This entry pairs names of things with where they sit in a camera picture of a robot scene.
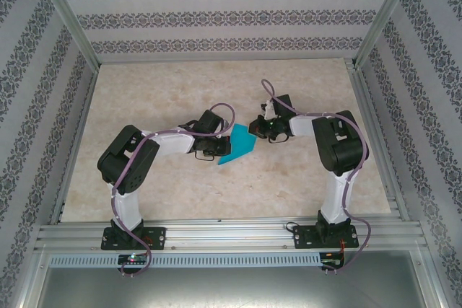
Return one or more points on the teal cloth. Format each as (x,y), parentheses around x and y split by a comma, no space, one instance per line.
(240,142)

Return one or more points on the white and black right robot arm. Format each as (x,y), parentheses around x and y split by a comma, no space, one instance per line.
(303,126)

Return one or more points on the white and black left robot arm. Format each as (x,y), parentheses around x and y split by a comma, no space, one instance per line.
(173,144)

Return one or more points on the grey metal sheet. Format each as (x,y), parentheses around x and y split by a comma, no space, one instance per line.
(231,290)

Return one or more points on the small dark circuit board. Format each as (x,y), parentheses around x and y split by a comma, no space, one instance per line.
(330,260)

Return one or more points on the circuit board with green light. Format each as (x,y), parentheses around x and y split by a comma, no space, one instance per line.
(133,259)

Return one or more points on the aluminium side rail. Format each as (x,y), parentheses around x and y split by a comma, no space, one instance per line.
(86,100)
(379,142)

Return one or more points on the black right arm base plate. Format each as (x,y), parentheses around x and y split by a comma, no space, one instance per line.
(303,237)

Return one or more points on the long aluminium rail beam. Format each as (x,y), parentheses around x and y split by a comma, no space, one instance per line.
(231,234)

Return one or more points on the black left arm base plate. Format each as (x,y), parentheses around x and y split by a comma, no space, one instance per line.
(159,237)

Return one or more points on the aluminium frame post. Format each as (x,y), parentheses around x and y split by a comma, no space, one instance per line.
(72,23)
(385,16)

